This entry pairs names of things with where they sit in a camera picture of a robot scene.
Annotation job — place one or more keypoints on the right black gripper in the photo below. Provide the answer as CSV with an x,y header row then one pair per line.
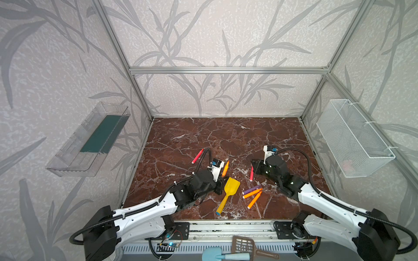
x,y
258,168

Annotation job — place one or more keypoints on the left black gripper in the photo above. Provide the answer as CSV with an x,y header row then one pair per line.
x,y
219,184

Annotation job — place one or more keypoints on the pink marker pen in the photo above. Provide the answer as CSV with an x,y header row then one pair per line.
x,y
251,174

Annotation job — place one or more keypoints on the orange marker pen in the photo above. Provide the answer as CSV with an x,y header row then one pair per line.
x,y
225,170

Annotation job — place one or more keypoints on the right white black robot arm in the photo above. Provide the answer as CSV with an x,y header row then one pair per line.
x,y
370,234

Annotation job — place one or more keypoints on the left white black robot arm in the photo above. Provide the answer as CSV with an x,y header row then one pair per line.
x,y
110,229

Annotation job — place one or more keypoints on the red marker pen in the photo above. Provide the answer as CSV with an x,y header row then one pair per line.
x,y
197,156

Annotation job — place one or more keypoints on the purple capped marker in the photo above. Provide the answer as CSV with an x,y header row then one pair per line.
x,y
251,189

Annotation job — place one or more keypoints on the orange capped marker upper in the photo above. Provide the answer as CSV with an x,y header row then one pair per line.
x,y
254,192

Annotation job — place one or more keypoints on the orange capped marker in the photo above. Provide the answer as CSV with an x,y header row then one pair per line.
x,y
254,200
254,192

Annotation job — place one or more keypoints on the orange capped marker lower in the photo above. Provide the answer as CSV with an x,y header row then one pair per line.
x,y
254,200

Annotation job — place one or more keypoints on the yellow toy shovel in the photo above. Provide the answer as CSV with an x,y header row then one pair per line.
x,y
231,188

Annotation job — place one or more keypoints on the teal toy shovel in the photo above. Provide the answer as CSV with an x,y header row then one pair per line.
x,y
215,254

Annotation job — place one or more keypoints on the brown toy slotted spatula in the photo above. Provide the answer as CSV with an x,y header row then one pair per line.
x,y
247,245

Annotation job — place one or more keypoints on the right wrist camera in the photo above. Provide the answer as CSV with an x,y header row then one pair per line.
x,y
269,150

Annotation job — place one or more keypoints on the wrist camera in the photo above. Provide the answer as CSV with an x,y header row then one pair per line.
x,y
269,150
216,168

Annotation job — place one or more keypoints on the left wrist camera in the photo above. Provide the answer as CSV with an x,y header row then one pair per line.
x,y
216,168

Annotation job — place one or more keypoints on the aluminium mounting rail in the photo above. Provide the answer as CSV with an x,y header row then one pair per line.
x,y
212,230

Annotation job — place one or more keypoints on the white wire mesh basket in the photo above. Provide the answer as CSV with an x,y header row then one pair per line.
x,y
355,144

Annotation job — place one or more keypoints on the clear plastic wall bin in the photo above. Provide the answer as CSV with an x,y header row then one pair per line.
x,y
85,151

